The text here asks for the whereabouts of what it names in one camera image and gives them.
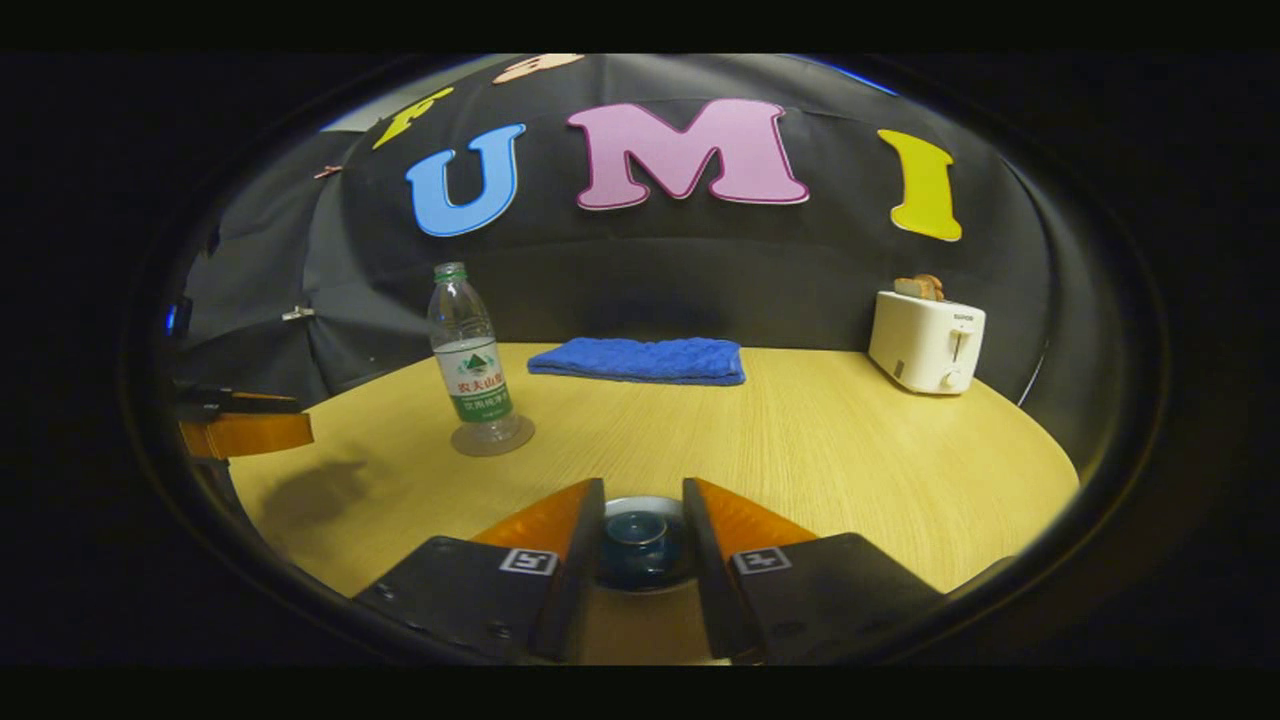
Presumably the blue folded towel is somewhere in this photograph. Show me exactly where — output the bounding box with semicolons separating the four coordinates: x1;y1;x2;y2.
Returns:
527;337;747;387

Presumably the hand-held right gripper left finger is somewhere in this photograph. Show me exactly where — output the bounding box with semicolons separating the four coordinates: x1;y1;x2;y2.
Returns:
352;477;608;665

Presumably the clear plastic water bottle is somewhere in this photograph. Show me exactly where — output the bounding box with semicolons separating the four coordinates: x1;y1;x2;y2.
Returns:
428;262;523;453

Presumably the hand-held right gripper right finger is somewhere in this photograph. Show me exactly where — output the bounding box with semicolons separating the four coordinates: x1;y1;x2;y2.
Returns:
682;476;948;666

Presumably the dark blue teacup lid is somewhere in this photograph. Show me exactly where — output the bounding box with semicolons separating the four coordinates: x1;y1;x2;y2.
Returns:
600;510;692;591

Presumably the white teacup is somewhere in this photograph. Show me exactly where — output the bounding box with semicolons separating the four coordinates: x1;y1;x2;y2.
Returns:
597;495;696;593

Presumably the white power cable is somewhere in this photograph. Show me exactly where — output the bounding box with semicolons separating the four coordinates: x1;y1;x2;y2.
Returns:
1015;338;1053;403

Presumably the white toaster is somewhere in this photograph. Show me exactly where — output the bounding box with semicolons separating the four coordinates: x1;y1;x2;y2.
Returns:
868;290;987;396

